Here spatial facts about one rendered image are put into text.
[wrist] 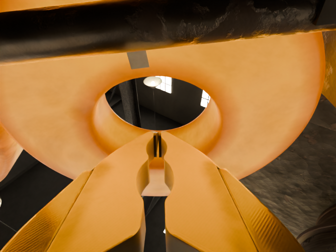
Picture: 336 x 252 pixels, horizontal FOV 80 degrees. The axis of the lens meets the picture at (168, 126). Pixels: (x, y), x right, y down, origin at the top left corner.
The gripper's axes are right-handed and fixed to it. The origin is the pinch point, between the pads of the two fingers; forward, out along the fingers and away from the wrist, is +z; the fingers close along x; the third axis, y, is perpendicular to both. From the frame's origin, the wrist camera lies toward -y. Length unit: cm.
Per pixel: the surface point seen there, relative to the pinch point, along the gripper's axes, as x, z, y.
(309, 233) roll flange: 28.9, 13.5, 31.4
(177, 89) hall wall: 59, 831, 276
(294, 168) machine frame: 28.5, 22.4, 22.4
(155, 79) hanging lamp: -28, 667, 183
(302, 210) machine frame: 34, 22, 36
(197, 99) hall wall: 140, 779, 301
